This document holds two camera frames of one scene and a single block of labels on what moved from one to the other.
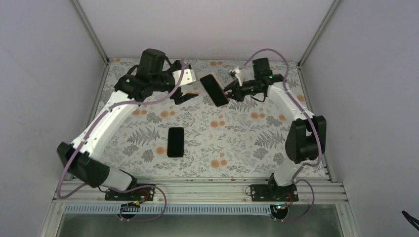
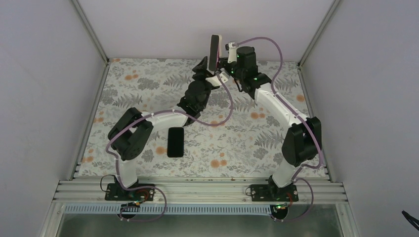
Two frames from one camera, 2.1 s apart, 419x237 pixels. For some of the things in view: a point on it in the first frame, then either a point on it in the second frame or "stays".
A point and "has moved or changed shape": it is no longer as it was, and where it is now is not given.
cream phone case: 220,84 has moved or changed shape
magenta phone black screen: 214,90 to 214,50
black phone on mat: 175,142 stays
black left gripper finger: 188,96 to 201,71
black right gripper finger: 234,86 to 223,62
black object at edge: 411,219 stays
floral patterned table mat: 196,138 stays
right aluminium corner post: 317,34 stays
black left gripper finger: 179,99 to 209,74
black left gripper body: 158,81 to 204,102
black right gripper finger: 238,96 to 228,69
